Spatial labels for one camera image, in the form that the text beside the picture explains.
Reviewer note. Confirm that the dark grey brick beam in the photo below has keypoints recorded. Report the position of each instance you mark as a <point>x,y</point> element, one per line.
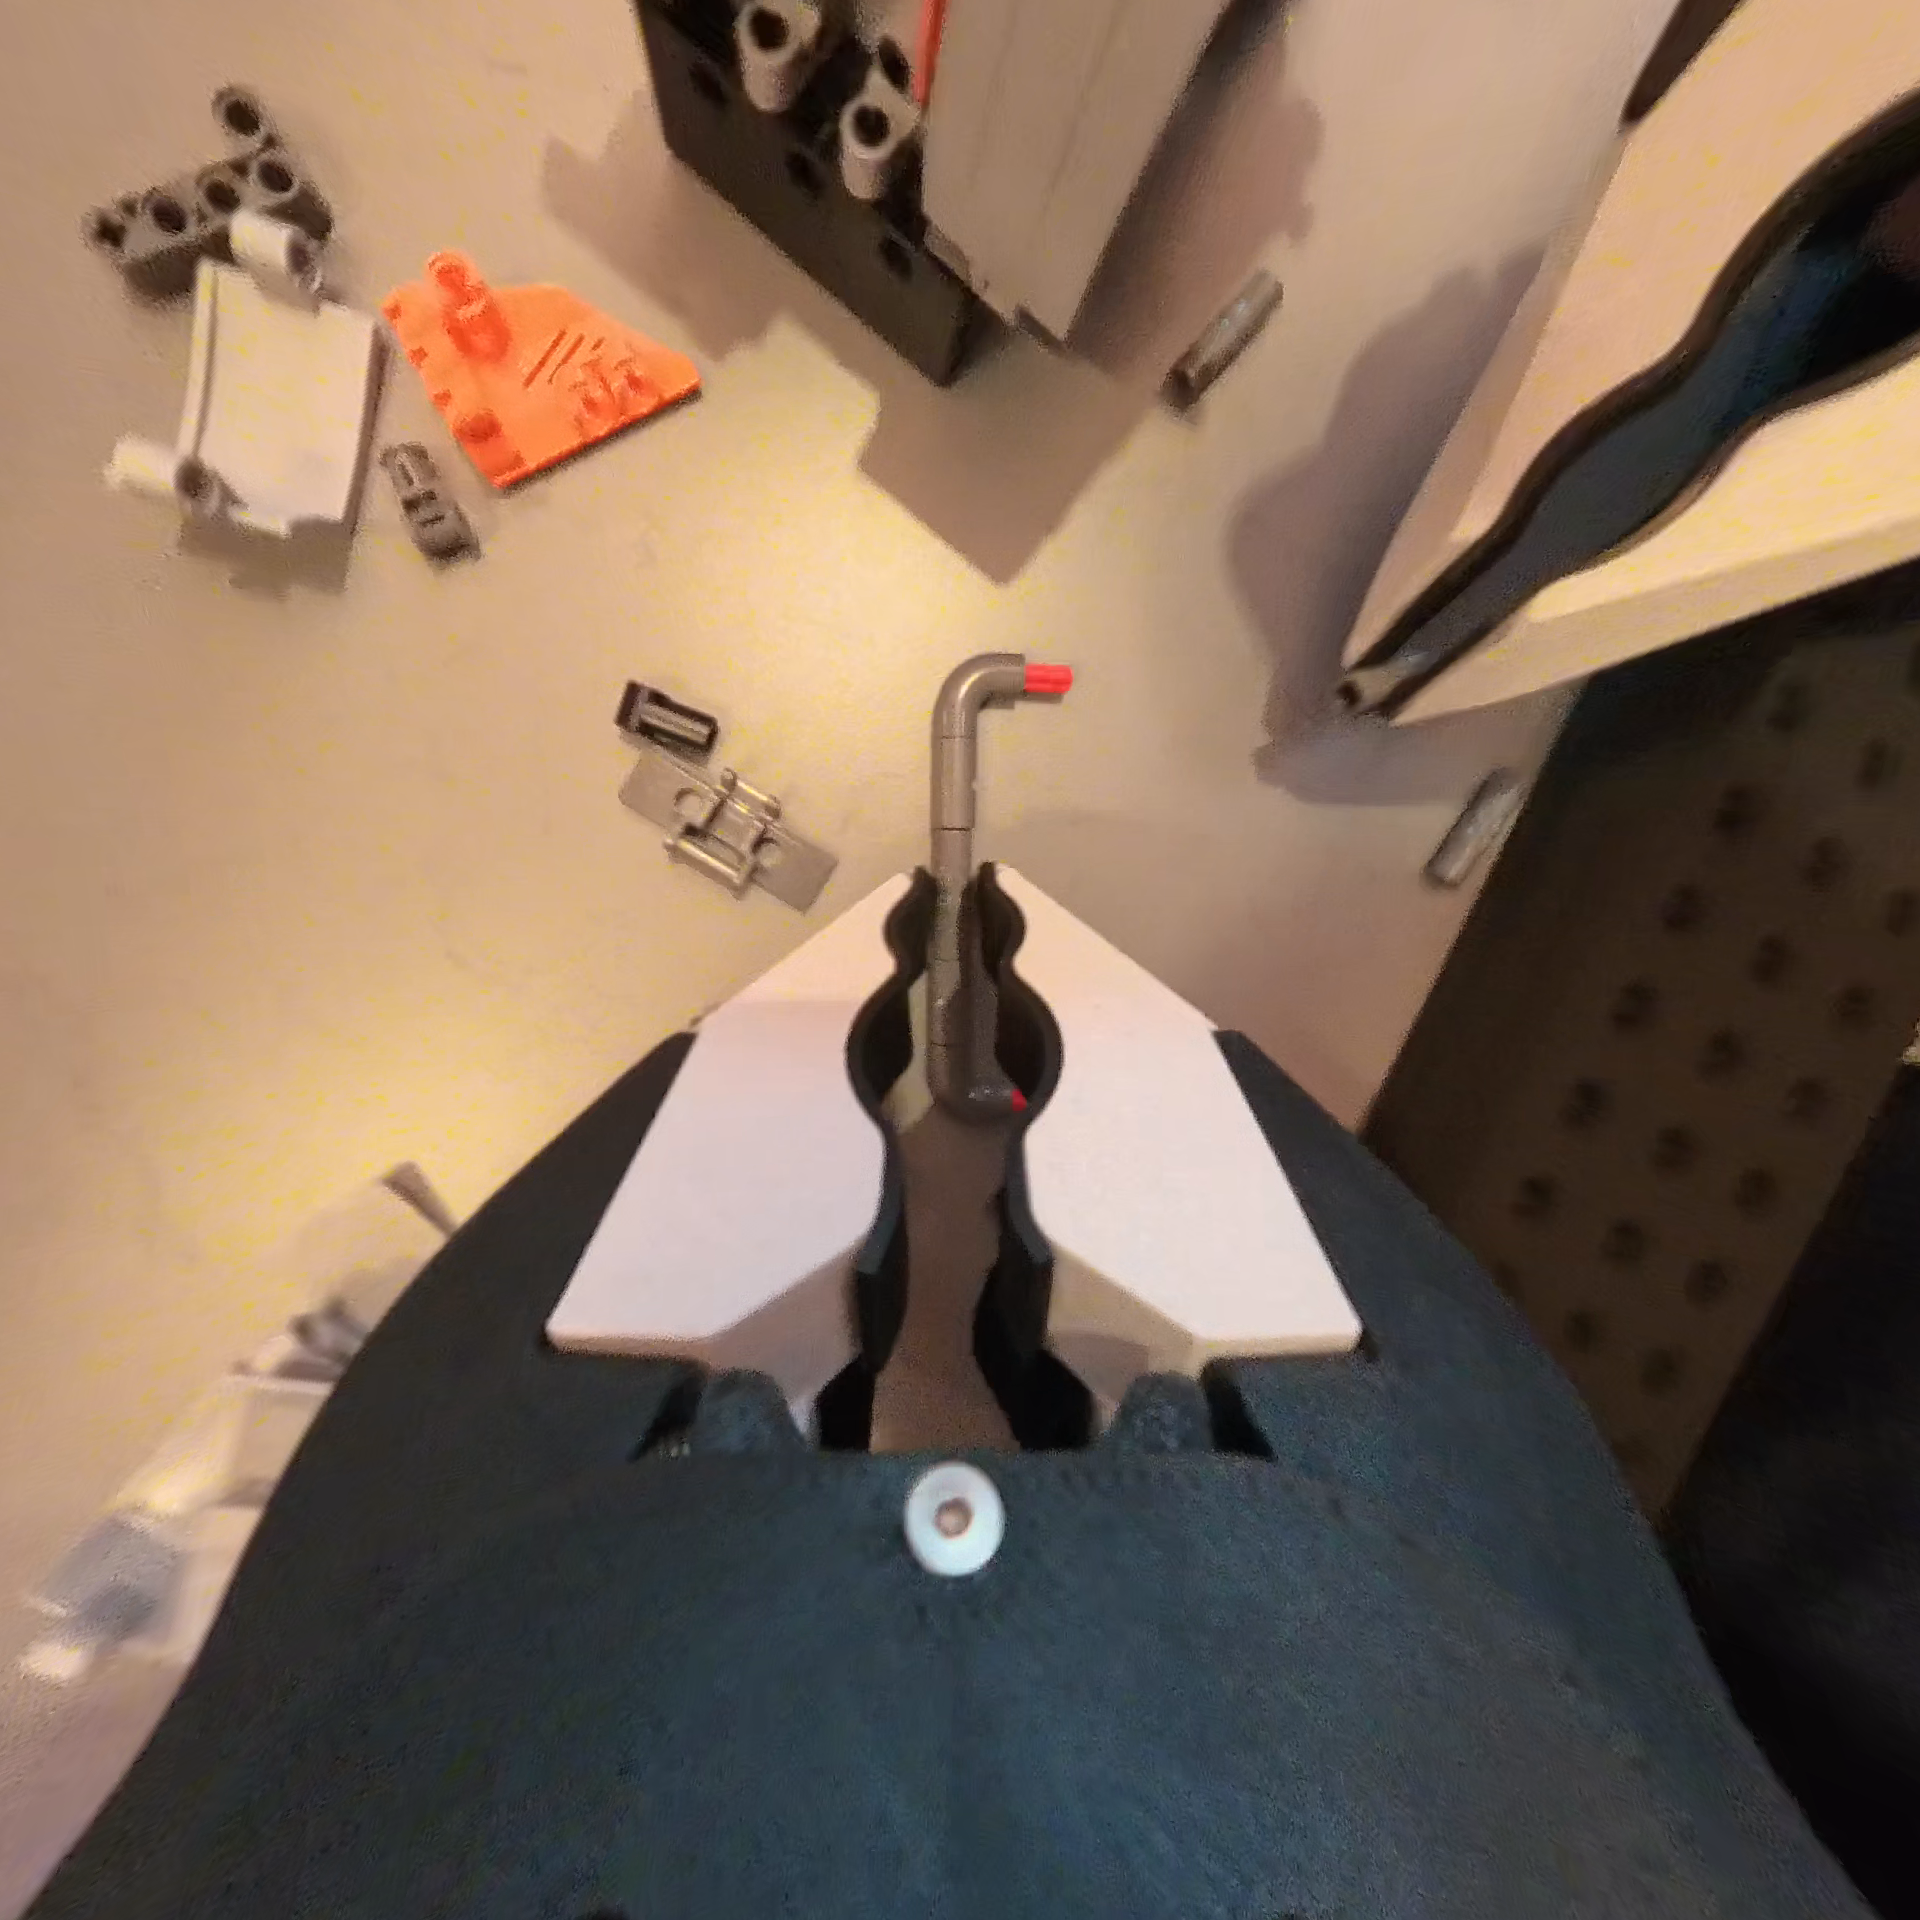
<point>146,242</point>

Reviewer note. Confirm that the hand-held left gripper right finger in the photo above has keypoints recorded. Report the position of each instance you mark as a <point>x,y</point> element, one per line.
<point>1191,1188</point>

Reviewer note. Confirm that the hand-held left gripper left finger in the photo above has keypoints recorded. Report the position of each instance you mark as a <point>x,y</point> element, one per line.
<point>720,1188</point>

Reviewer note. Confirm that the grey bent brick tube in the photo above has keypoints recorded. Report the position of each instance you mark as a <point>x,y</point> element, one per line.
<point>956,779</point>

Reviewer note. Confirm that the dark grey brick axle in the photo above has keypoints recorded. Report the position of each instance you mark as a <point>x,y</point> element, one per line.
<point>1218,339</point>

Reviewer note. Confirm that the clear plastic parts bag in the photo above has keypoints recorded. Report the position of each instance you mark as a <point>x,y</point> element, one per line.
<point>183,1497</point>

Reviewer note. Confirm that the light grey curved panel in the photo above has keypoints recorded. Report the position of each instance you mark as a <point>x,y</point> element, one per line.
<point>288,393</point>

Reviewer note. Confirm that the short grey brick tube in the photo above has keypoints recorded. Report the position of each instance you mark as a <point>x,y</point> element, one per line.
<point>1470,833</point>

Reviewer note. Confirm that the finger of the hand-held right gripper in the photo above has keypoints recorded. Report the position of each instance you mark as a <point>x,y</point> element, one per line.
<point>1796,510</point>
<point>1650,256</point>

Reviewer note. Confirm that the black perforated pad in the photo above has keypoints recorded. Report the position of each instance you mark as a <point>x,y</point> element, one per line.
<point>1695,1049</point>

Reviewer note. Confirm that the orange brick plate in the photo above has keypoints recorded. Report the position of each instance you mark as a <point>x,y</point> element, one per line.
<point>569,419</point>

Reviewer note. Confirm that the grey track link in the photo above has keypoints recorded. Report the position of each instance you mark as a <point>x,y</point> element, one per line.
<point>656,796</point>

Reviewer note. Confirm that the grey brick model orange gear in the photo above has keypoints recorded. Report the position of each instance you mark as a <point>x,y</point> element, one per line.
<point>1050,183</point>

